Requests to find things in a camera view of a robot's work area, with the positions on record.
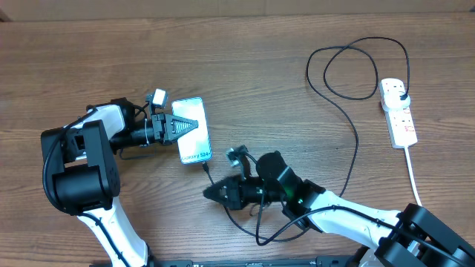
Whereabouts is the Galaxy smartphone with teal screen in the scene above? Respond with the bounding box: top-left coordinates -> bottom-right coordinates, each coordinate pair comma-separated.
171,97 -> 212,164

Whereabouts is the white power strip cord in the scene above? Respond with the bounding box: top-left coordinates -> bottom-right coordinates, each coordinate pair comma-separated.
403,146 -> 424,207

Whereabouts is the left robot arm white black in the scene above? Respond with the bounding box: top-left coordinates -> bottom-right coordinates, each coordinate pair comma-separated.
41,98 -> 199,266

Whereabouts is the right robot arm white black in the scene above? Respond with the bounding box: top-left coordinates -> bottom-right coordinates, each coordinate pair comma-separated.
203,150 -> 474,266

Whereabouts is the black USB charging cable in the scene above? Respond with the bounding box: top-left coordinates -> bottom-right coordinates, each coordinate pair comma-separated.
202,36 -> 411,244

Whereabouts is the white charger plug adapter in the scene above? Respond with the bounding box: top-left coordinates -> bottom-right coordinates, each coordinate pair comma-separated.
381,91 -> 411,112

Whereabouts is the white power strip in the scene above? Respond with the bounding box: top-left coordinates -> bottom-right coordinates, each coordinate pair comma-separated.
379,78 -> 418,148

